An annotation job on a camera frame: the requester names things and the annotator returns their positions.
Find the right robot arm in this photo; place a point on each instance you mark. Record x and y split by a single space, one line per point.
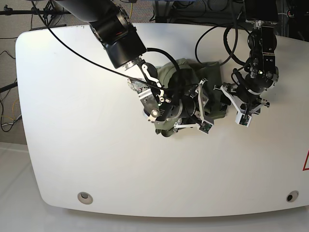
112 27

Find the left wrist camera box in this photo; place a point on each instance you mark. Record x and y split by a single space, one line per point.
243 119

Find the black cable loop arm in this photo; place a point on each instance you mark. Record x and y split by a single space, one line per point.
169 67
223 44

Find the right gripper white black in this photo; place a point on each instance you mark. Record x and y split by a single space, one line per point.
193 110

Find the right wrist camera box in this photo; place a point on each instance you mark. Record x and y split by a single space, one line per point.
205 127

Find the table grommet hole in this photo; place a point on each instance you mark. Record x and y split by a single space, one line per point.
292 196
85 198

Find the black tripod stand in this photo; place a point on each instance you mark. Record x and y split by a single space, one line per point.
49 13

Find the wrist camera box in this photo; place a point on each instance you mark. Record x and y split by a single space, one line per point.
243 119
205 127

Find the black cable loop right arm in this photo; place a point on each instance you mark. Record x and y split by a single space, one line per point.
169 67

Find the red triangle sticker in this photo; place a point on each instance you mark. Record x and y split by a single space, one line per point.
306 163

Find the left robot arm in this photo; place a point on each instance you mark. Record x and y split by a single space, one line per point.
262 72

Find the right table grommet hole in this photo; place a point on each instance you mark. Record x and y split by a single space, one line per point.
292 196

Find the left table grommet hole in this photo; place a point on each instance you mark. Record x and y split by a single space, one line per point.
85 198

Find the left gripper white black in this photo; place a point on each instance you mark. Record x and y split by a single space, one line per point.
246 103

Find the olive green T-shirt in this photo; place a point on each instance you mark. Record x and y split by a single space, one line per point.
212 96

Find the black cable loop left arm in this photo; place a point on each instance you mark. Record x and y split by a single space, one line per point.
223 44

